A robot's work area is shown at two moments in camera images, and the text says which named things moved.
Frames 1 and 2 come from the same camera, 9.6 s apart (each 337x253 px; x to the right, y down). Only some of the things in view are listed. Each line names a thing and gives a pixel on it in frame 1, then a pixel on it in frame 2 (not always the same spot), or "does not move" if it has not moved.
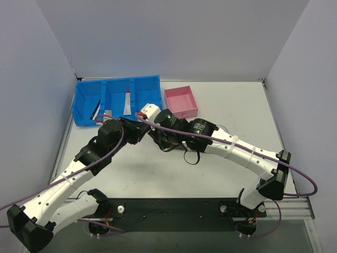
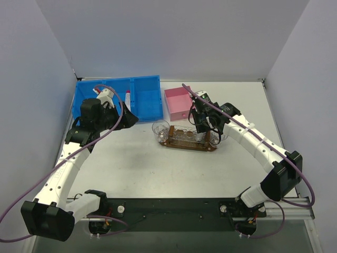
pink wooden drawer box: x=180 y=100 does not move
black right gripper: x=162 y=140 to x=199 y=122
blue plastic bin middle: x=114 y=96 does not move
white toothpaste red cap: x=127 y=109 does not move
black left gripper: x=142 y=129 to x=120 y=116
